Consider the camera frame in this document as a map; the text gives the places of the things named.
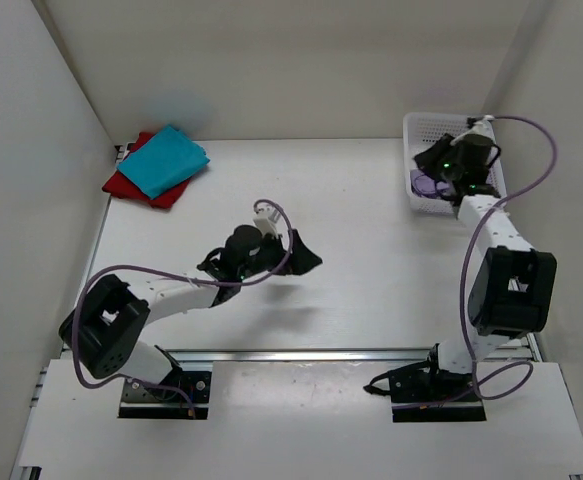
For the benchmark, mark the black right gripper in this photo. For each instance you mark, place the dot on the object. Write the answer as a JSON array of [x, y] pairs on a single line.
[[427, 161]]

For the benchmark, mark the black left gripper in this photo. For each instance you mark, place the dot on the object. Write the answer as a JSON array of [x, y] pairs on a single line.
[[300, 260]]

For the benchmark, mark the purple t shirt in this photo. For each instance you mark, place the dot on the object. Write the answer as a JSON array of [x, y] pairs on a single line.
[[421, 186]]

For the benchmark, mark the teal t shirt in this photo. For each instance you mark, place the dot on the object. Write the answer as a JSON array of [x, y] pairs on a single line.
[[166, 160]]

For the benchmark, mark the red t shirt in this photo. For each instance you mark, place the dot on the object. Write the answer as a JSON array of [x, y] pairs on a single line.
[[120, 187]]

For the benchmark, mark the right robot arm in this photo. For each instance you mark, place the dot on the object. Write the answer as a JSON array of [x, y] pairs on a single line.
[[508, 298]]

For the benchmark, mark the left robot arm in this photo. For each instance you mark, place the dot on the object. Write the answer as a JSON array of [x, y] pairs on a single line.
[[114, 312]]

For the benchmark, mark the white plastic basket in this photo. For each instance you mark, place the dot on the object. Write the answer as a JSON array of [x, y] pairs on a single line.
[[478, 158]]

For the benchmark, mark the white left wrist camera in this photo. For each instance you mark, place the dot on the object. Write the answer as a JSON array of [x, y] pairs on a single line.
[[265, 220]]

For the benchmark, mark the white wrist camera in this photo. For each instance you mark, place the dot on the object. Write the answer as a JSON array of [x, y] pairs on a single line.
[[480, 125], [265, 220]]

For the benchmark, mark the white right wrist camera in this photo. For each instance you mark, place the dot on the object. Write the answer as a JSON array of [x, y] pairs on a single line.
[[480, 125]]

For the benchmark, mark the aluminium table edge rail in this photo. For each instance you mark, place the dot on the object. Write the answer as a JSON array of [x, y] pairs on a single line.
[[301, 356]]

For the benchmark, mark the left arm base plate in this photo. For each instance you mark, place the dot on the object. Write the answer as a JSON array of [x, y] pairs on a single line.
[[137, 402]]

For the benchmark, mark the left side aluminium rail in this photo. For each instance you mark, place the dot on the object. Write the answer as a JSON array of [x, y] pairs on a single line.
[[78, 274]]

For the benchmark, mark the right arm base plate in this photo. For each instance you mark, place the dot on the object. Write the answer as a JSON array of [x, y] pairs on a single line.
[[422, 393]]

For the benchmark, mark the right side aluminium rail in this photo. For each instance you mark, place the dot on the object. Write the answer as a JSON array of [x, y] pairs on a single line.
[[516, 350]]

